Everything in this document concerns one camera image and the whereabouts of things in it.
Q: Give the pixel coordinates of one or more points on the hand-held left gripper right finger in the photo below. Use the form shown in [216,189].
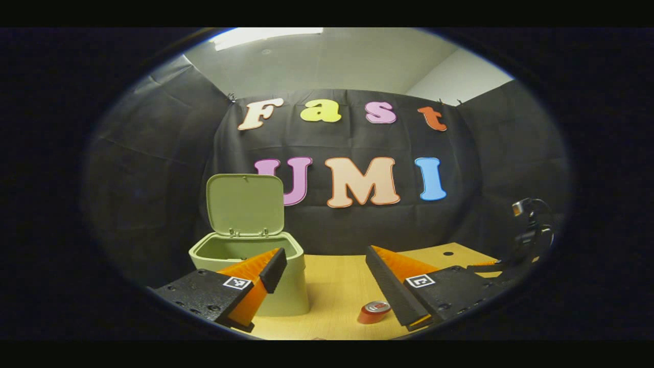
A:
[392,289]

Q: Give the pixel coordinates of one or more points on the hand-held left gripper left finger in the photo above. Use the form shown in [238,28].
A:
[204,294]

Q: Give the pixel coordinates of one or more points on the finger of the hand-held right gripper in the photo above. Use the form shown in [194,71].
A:
[493,266]

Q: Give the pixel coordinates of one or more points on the red pop can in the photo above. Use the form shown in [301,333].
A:
[374,312]

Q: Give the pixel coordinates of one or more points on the pale green desktop garbage bin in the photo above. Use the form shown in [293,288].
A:
[245,204]

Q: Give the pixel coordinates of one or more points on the wooden desktop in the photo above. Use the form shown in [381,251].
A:
[332,286]

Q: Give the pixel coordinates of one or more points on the black backdrop cloth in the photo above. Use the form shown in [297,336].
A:
[153,179]

